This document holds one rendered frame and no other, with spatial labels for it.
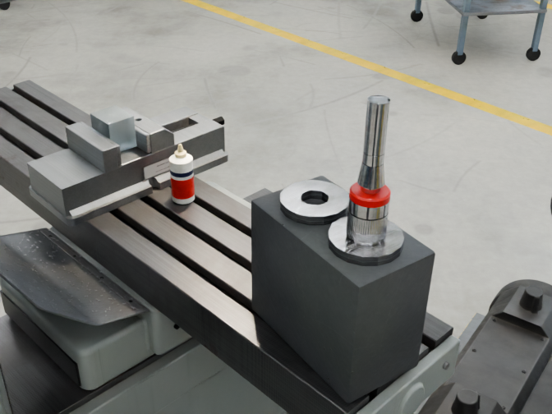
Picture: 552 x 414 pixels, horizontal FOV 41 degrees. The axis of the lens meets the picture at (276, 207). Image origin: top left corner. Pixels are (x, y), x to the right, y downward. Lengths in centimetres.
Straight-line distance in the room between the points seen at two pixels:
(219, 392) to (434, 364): 57
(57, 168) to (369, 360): 66
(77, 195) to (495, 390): 83
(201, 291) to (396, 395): 33
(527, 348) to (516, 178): 186
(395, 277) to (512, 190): 243
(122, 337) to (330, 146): 234
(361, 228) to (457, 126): 290
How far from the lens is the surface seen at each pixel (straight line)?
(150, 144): 132
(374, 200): 83
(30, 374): 132
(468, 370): 149
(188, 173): 128
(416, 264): 88
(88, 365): 122
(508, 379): 150
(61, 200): 128
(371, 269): 85
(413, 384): 102
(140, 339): 126
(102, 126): 132
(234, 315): 107
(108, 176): 130
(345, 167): 328
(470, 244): 288
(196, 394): 144
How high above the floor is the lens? 161
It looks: 33 degrees down
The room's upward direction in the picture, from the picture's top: 1 degrees clockwise
